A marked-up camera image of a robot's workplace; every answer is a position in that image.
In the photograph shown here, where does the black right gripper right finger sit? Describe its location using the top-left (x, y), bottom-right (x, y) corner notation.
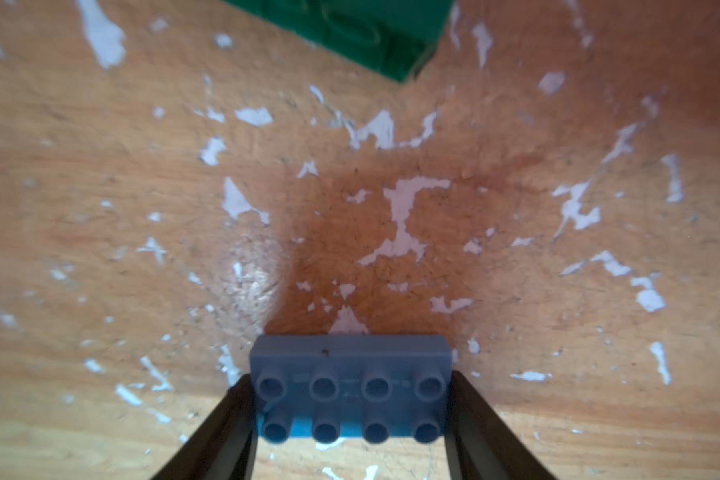
top-left (444, 371), bottom-right (555, 480)

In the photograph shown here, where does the dark green lego plate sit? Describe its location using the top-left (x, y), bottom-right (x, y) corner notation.
top-left (229, 0), bottom-right (453, 83)

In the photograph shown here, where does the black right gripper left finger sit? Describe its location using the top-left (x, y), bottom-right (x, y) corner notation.
top-left (152, 374), bottom-right (258, 480)

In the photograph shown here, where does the light blue lego plate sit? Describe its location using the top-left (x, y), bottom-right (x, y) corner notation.
top-left (249, 334), bottom-right (452, 444)

